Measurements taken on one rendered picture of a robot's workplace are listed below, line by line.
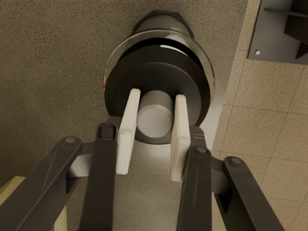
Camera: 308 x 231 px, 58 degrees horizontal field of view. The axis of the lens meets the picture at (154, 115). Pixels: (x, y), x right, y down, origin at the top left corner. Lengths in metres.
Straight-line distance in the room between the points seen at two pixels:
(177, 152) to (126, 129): 0.03
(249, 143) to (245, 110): 0.22
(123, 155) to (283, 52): 1.42
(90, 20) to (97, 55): 0.06
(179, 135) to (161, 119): 0.04
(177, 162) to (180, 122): 0.03
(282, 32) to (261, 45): 0.11
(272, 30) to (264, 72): 0.21
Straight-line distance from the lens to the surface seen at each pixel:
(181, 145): 0.16
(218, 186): 0.16
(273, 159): 1.84
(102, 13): 0.49
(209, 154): 0.16
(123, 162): 0.17
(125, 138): 0.16
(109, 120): 0.19
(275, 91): 1.62
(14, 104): 0.60
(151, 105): 0.20
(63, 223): 0.72
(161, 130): 0.21
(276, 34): 1.52
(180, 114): 0.19
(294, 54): 1.58
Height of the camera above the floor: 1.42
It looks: 64 degrees down
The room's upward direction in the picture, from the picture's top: 174 degrees counter-clockwise
